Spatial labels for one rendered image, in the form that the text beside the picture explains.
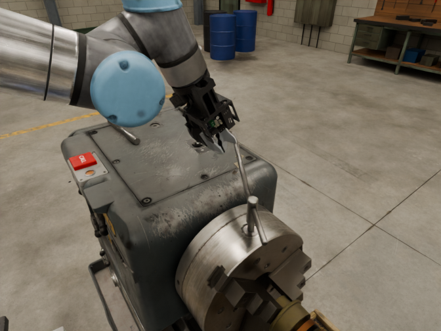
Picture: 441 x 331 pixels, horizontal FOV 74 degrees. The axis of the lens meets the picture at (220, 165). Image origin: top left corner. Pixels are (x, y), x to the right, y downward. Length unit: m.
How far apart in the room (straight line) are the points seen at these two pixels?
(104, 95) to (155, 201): 0.43
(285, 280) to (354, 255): 1.69
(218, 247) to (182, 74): 0.36
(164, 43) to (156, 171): 0.42
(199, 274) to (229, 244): 0.09
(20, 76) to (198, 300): 0.52
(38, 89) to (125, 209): 0.42
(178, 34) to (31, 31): 0.21
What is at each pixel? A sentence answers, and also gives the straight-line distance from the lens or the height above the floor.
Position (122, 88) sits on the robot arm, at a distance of 0.31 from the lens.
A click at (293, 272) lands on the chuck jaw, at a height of 1.12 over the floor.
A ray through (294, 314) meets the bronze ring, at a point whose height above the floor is 1.12.
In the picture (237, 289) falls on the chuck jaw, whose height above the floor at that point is 1.18.
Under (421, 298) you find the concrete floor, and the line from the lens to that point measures 2.36.
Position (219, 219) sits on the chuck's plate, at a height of 1.23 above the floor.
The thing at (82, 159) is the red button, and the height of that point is 1.27.
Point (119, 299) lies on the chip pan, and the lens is 1.43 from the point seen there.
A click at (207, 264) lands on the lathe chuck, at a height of 1.19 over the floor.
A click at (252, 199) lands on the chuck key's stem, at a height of 1.32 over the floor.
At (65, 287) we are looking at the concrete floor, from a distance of 2.27.
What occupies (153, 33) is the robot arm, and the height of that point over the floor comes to 1.63.
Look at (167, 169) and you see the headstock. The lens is 0.80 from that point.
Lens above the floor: 1.70
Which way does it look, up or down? 34 degrees down
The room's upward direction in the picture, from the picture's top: straight up
